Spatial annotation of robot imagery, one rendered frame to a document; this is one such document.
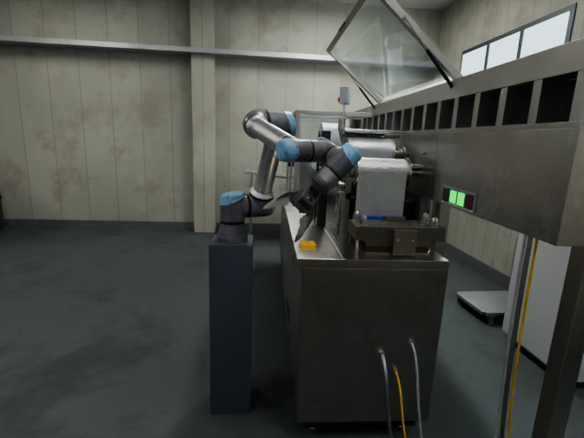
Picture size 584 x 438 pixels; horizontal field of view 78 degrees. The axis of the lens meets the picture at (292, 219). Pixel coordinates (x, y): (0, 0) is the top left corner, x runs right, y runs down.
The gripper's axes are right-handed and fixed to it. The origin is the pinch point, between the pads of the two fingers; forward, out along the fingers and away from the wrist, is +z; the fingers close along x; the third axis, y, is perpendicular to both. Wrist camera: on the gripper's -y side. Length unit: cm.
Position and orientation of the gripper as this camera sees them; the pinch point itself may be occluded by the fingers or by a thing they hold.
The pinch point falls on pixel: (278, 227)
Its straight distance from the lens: 116.6
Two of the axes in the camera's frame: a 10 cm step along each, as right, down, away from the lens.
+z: -7.1, 7.0, 0.1
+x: -6.9, -7.0, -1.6
